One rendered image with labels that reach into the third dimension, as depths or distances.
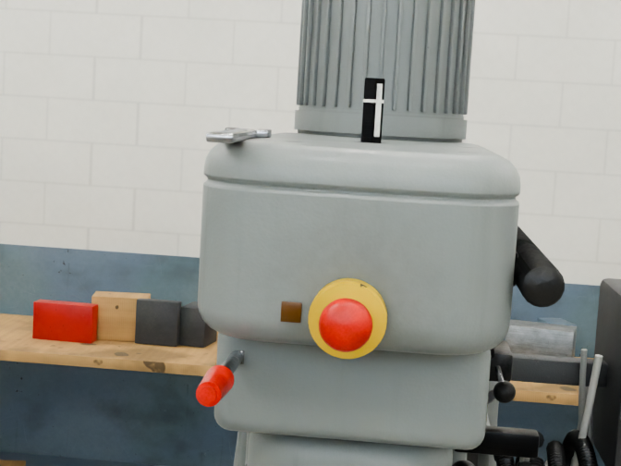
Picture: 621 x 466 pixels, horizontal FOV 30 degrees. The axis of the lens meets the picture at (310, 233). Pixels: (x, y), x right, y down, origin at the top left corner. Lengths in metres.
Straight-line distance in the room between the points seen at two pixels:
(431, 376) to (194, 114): 4.45
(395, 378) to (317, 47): 0.44
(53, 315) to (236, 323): 4.13
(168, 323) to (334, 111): 3.74
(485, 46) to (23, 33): 2.13
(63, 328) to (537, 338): 1.99
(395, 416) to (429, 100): 0.41
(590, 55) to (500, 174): 4.47
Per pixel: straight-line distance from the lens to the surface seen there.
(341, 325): 0.85
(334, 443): 1.07
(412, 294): 0.90
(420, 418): 1.02
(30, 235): 5.64
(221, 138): 0.84
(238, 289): 0.91
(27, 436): 5.82
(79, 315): 5.00
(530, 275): 0.93
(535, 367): 1.43
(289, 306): 0.90
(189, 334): 5.00
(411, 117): 1.27
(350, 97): 1.27
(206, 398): 0.88
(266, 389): 1.02
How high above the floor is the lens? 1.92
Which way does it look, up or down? 6 degrees down
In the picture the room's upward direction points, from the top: 3 degrees clockwise
